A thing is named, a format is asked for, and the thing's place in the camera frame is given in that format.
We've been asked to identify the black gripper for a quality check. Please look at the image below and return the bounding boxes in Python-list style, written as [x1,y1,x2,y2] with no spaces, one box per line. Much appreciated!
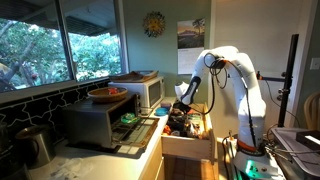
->
[173,102,191,114]

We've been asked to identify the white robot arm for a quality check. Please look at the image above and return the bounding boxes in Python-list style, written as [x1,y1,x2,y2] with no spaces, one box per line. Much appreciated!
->
[175,46,266,156]

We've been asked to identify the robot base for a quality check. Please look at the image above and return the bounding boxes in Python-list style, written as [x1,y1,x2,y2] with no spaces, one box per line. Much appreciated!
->
[232,152,285,180]

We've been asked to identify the open wooden drawer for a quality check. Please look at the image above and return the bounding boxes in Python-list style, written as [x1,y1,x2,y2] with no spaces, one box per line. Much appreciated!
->
[162,104,215,162]

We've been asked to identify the purple ceramic bowl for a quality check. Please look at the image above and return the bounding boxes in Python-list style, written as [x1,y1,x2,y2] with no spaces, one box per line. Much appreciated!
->
[160,102,172,109]

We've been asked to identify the small blue bowl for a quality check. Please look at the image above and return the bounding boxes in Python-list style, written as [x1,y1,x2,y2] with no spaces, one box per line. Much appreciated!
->
[155,108,168,116]

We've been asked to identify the white microwave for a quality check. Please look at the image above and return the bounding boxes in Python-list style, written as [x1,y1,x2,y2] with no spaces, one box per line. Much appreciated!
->
[109,76,165,108]

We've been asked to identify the green object in oven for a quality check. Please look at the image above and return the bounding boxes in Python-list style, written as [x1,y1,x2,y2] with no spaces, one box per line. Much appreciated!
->
[121,113,136,124]

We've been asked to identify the wooden tray on microwave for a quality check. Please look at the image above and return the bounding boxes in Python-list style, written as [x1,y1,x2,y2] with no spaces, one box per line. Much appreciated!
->
[110,70,158,82]

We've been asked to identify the wooden bowl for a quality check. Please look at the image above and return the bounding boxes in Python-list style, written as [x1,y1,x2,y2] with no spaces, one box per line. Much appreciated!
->
[88,87,128,103]

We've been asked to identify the stainless toaster oven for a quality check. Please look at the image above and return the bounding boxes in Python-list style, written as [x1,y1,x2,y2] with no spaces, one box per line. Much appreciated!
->
[62,94,159,148]

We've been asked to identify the wooden chair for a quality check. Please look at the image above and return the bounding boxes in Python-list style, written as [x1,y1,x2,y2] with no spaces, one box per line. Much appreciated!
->
[304,92,320,130]

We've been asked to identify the stainless steel pot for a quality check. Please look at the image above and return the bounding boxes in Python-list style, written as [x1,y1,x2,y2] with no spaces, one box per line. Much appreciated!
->
[15,125,56,169]

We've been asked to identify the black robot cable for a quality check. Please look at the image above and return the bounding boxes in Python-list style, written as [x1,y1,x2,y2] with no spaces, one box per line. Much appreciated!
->
[189,53,231,116]

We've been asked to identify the wall calendar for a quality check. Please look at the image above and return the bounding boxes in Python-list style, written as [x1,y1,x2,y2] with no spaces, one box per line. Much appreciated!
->
[177,18,205,74]

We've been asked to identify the sun wall decoration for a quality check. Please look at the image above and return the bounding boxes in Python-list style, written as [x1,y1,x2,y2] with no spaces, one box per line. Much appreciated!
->
[143,11,166,38]

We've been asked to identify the black camera stand pole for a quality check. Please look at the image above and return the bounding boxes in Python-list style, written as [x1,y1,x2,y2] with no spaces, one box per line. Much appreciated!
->
[256,34,299,127]

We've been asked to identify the wall light switch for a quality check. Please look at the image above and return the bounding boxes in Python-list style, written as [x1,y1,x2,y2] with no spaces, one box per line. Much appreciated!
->
[310,58,320,70]

